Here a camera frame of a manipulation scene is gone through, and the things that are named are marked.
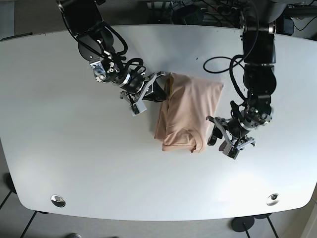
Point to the left chrome table grommet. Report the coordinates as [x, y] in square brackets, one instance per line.
[58, 201]

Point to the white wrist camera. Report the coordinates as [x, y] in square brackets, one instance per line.
[229, 150]
[137, 108]

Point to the right chrome table grommet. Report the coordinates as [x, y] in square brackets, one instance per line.
[272, 199]

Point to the black power adapter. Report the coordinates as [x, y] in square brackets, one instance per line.
[188, 15]

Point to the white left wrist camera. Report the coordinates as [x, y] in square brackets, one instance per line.
[229, 150]

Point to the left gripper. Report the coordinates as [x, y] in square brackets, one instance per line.
[248, 116]

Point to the grey sneaker shoe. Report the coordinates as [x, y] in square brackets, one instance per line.
[73, 235]

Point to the black electronics box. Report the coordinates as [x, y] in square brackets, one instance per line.
[288, 26]

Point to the chrome table grommet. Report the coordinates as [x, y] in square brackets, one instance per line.
[272, 199]
[58, 201]

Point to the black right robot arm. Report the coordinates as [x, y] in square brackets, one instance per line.
[105, 50]

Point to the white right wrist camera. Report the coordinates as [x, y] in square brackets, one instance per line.
[137, 108]

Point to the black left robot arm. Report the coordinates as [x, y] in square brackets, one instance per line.
[252, 75]

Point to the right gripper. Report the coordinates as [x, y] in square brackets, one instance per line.
[130, 78]

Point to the beige T-shirt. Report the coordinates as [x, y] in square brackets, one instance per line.
[182, 123]

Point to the black round stand base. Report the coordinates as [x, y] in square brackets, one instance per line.
[242, 224]

